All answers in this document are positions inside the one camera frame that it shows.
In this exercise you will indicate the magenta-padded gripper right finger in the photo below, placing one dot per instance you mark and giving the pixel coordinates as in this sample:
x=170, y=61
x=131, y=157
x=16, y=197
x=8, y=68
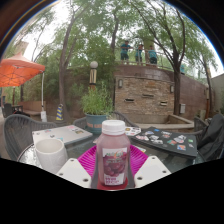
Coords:
x=151, y=171

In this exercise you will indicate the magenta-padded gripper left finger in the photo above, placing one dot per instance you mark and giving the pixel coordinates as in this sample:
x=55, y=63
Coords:
x=74, y=173

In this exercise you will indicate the pink juice bottle white cap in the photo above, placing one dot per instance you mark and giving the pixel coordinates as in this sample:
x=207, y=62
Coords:
x=113, y=150

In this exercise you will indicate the white paper cup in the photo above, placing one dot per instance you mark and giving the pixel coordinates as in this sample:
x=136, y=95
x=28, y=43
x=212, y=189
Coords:
x=51, y=156

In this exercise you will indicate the black laptop with stickers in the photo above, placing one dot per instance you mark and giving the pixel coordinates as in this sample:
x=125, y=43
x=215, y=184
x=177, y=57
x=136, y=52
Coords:
x=166, y=141

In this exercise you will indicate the white laptop with stickers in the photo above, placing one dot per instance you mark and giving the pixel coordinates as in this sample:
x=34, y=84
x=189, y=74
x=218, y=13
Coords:
x=63, y=134

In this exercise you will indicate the white sticker sheet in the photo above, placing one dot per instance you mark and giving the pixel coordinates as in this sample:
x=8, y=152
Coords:
x=133, y=131

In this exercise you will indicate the blue yellow striped bollard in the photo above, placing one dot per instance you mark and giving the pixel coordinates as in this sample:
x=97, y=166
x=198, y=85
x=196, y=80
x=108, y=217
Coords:
x=59, y=113

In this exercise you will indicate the green plant in teal pot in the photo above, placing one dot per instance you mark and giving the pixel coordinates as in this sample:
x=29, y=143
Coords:
x=96, y=103

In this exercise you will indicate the leaning tree grey trunk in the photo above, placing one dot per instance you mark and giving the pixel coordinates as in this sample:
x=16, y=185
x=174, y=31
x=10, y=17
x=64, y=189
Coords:
x=62, y=96

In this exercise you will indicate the tall tree dark trunk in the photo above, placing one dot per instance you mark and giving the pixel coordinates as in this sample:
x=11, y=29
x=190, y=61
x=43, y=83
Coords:
x=176, y=90

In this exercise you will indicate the slim tree dark trunk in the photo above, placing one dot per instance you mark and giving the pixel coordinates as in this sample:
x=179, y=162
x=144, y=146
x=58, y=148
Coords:
x=208, y=93

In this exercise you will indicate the person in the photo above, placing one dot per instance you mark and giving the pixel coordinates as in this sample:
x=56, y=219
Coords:
x=139, y=53
x=125, y=51
x=152, y=56

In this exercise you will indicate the orange canopy tent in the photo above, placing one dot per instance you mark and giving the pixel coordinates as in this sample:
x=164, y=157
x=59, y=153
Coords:
x=18, y=70

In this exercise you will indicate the grey wall box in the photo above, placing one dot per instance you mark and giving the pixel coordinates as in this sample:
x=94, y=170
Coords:
x=182, y=108

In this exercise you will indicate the wall lantern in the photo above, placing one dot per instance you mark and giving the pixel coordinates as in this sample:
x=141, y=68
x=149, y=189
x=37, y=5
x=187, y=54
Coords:
x=172, y=88
x=120, y=83

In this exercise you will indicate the globe lamp post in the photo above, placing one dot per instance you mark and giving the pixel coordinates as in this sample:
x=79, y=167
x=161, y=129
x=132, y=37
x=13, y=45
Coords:
x=93, y=75

